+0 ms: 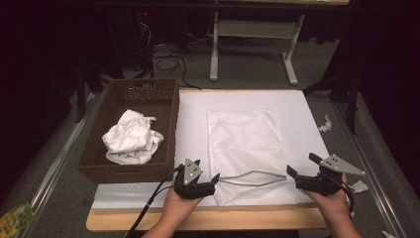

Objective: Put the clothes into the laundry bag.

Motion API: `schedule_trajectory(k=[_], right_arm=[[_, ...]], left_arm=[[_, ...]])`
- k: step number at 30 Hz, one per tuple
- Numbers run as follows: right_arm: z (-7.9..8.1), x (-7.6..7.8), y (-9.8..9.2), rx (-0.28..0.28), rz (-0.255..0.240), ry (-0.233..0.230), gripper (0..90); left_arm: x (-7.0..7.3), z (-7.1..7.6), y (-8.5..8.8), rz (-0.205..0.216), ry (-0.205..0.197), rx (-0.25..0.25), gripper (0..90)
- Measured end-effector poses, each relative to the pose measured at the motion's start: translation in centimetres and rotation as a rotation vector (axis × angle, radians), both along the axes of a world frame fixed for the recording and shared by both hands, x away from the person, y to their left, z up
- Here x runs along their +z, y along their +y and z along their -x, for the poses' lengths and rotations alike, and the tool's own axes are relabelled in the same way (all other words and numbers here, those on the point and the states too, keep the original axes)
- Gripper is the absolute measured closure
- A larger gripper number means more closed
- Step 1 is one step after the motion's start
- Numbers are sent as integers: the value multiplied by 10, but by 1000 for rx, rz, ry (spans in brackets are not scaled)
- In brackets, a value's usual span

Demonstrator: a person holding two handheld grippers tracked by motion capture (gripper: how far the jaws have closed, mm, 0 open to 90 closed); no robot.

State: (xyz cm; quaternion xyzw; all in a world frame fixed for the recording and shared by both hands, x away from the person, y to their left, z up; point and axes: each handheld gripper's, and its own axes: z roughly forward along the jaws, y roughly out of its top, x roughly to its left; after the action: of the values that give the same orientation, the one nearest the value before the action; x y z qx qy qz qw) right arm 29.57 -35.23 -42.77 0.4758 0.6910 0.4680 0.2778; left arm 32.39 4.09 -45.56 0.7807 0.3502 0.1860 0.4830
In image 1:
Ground white table mat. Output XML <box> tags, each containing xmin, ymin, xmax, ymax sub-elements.
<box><xmin>91</xmin><ymin>89</ymin><xmax>330</xmax><ymax>210</ymax></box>

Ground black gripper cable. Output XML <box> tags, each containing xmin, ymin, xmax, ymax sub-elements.
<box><xmin>330</xmin><ymin>179</ymin><xmax>356</xmax><ymax>217</ymax></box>
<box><xmin>125</xmin><ymin>166</ymin><xmax>183</xmax><ymax>238</ymax></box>

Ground person's left hand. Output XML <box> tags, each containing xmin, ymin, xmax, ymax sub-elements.
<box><xmin>162</xmin><ymin>189</ymin><xmax>204</xmax><ymax>227</ymax></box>

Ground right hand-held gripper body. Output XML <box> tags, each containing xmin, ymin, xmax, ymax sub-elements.
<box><xmin>296</xmin><ymin>154</ymin><xmax>366</xmax><ymax>196</ymax></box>

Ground black floor cables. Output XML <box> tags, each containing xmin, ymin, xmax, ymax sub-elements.
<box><xmin>152</xmin><ymin>43</ymin><xmax>201</xmax><ymax>90</ymax></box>

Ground green yellow packet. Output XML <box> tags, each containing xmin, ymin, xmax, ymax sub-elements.
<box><xmin>0</xmin><ymin>200</ymin><xmax>36</xmax><ymax>238</ymax></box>

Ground white cloth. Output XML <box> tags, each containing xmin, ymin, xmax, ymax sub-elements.
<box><xmin>102</xmin><ymin>109</ymin><xmax>164</xmax><ymax>166</ymax></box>

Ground brown wicker basket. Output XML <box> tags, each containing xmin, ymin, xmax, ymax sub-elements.
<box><xmin>77</xmin><ymin>77</ymin><xmax>180</xmax><ymax>184</ymax></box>

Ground white mesh laundry bag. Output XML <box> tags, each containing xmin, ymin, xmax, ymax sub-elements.
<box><xmin>207</xmin><ymin>109</ymin><xmax>300</xmax><ymax>207</ymax></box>

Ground power strip with red light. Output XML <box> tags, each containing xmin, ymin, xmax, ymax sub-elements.
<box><xmin>133</xmin><ymin>9</ymin><xmax>154</xmax><ymax>48</ymax></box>

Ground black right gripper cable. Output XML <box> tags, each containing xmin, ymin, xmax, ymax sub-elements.
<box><xmin>330</xmin><ymin>179</ymin><xmax>356</xmax><ymax>217</ymax></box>

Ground metal floor rail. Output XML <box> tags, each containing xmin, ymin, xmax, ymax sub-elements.
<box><xmin>19</xmin><ymin>93</ymin><xmax>102</xmax><ymax>238</ymax></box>
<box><xmin>330</xmin><ymin>98</ymin><xmax>412</xmax><ymax>238</ymax></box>

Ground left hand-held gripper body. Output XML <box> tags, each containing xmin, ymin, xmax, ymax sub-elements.
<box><xmin>173</xmin><ymin>158</ymin><xmax>216</xmax><ymax>200</ymax></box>

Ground black stand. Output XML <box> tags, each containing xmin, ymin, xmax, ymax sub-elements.
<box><xmin>73</xmin><ymin>62</ymin><xmax>104</xmax><ymax>124</ymax></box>
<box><xmin>302</xmin><ymin>70</ymin><xmax>362</xmax><ymax>136</ymax></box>

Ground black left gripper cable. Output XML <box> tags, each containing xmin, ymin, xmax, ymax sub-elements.
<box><xmin>125</xmin><ymin>166</ymin><xmax>183</xmax><ymax>238</ymax></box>

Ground person's right hand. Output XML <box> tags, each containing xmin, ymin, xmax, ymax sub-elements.
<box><xmin>305</xmin><ymin>175</ymin><xmax>351</xmax><ymax>224</ymax></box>

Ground white desk frame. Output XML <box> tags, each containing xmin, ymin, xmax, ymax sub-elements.
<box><xmin>209</xmin><ymin>11</ymin><xmax>306</xmax><ymax>86</ymax></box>

